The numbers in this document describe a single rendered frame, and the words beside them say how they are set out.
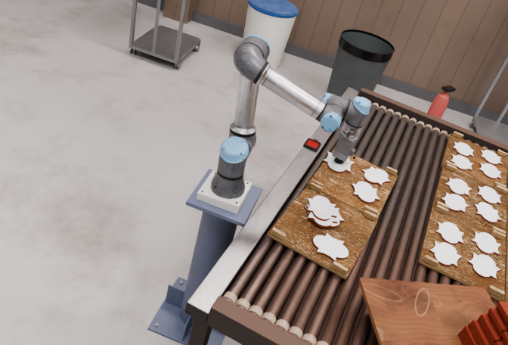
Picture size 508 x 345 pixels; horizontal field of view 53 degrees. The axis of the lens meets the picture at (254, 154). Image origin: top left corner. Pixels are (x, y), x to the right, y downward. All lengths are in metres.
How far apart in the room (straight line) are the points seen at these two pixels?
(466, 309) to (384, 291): 0.30
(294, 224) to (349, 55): 2.96
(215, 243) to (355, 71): 2.94
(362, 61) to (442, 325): 3.32
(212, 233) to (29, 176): 1.66
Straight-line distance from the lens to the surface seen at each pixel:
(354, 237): 2.17
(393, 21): 5.75
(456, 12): 5.73
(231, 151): 2.06
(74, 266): 3.05
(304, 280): 1.93
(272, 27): 5.21
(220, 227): 2.26
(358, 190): 2.41
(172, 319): 2.83
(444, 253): 2.31
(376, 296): 1.84
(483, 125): 5.74
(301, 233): 2.08
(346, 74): 4.93
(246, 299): 1.81
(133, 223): 3.29
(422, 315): 1.87
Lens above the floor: 2.30
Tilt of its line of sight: 34 degrees down
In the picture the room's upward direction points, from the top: 16 degrees clockwise
